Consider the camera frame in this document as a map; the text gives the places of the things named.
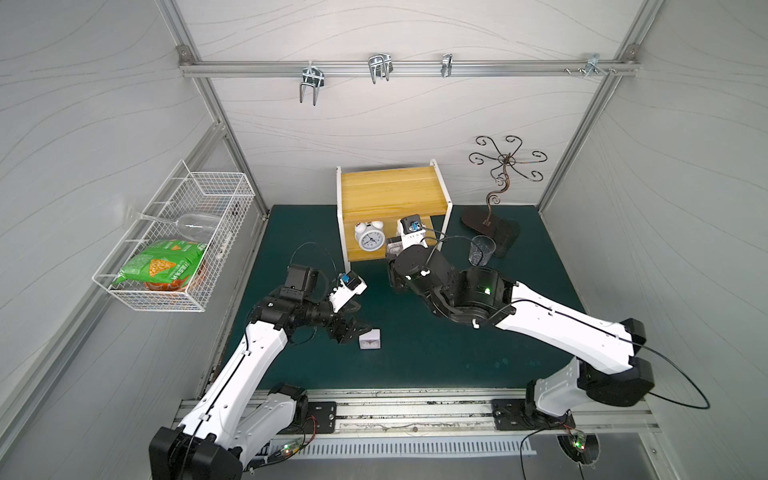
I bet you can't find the white twin-bell alarm clock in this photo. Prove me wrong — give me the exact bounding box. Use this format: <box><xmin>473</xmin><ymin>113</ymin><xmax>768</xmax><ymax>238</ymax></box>
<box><xmin>354</xmin><ymin>220</ymin><xmax>387</xmax><ymax>252</ymax></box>

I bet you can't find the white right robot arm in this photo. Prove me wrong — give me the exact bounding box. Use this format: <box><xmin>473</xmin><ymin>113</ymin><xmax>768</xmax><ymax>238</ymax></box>
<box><xmin>388</xmin><ymin>245</ymin><xmax>655</xmax><ymax>429</ymax></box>

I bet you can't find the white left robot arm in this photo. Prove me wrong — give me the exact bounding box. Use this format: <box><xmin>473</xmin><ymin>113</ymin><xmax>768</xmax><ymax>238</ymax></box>
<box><xmin>148</xmin><ymin>264</ymin><xmax>370</xmax><ymax>479</ymax></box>

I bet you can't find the white cube alarm clock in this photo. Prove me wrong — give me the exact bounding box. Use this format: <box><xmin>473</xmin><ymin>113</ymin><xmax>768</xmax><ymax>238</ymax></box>
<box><xmin>358</xmin><ymin>329</ymin><xmax>382</xmax><ymax>350</ymax></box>

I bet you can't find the yellow wooden two-tier shelf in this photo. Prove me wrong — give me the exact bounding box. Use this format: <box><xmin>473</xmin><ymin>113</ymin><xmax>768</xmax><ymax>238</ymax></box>
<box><xmin>336</xmin><ymin>159</ymin><xmax>453</xmax><ymax>268</ymax></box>

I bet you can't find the clear drinking glass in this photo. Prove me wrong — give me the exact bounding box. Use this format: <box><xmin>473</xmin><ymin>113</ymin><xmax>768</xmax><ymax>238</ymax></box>
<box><xmin>468</xmin><ymin>235</ymin><xmax>496</xmax><ymax>267</ymax></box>

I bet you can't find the dark metal jewelry stand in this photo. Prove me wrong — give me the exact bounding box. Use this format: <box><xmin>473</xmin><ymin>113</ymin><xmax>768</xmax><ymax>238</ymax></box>
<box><xmin>460</xmin><ymin>135</ymin><xmax>548</xmax><ymax>258</ymax></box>

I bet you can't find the clear wine glass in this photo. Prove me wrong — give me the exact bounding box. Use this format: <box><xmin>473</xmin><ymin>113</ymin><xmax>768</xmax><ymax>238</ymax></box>
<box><xmin>126</xmin><ymin>209</ymin><xmax>221</xmax><ymax>243</ymax></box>

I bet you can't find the green snack bag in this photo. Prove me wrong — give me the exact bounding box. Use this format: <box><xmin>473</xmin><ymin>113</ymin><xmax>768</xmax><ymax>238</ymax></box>
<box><xmin>111</xmin><ymin>239</ymin><xmax>207</xmax><ymax>290</ymax></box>

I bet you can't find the small metal hook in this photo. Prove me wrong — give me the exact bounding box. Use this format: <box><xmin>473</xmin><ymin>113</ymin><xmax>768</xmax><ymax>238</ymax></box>
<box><xmin>440</xmin><ymin>53</ymin><xmax>453</xmax><ymax>78</ymax></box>

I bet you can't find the metal double hook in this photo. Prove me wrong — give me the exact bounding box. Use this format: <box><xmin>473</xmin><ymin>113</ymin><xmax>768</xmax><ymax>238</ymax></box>
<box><xmin>299</xmin><ymin>65</ymin><xmax>325</xmax><ymax>106</ymax></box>
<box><xmin>368</xmin><ymin>53</ymin><xmax>394</xmax><ymax>84</ymax></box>

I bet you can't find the round black fan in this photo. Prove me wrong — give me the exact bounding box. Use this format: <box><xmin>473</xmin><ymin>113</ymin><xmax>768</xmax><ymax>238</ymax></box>
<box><xmin>557</xmin><ymin>433</ymin><xmax>600</xmax><ymax>465</ymax></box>

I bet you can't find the right metal hook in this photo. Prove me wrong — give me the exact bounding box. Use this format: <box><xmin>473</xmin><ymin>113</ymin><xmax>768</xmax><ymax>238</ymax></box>
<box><xmin>564</xmin><ymin>53</ymin><xmax>618</xmax><ymax>78</ymax></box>

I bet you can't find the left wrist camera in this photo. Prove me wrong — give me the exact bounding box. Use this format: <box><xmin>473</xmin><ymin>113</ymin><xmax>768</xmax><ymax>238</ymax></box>
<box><xmin>328</xmin><ymin>270</ymin><xmax>367</xmax><ymax>313</ymax></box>

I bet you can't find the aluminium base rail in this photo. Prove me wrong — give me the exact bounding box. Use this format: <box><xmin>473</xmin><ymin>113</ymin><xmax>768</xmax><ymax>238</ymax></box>
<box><xmin>167</xmin><ymin>388</ymin><xmax>661</xmax><ymax>438</ymax></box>

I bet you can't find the white wire basket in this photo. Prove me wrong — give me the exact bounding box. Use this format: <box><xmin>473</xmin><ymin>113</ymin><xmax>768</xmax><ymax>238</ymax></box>
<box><xmin>92</xmin><ymin>161</ymin><xmax>254</xmax><ymax>312</ymax></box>

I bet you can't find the aluminium top rail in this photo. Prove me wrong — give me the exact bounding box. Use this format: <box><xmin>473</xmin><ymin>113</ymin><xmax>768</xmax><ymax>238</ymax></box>
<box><xmin>179</xmin><ymin>58</ymin><xmax>641</xmax><ymax>80</ymax></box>

